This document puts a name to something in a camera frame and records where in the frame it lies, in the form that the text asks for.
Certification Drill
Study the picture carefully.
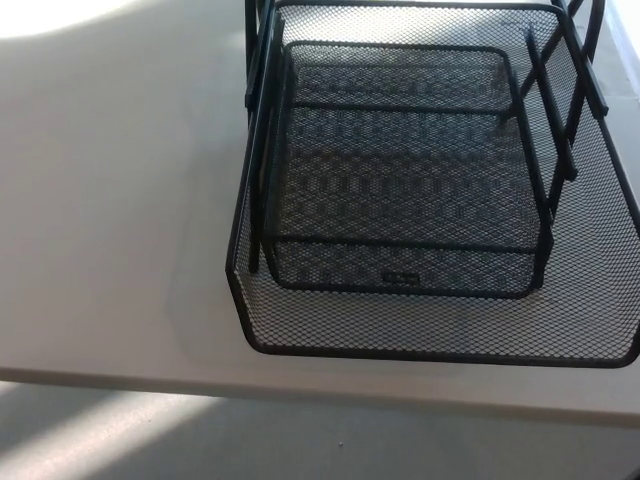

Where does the large black mesh drawer tray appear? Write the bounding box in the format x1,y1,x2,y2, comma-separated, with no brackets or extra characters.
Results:
224,0,640,370

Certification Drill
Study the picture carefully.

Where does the black metal organizer frame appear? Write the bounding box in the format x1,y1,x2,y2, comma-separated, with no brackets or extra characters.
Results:
243,0,610,275

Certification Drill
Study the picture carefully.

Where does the black mesh tray with label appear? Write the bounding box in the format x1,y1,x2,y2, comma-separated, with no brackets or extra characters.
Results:
263,41,555,302

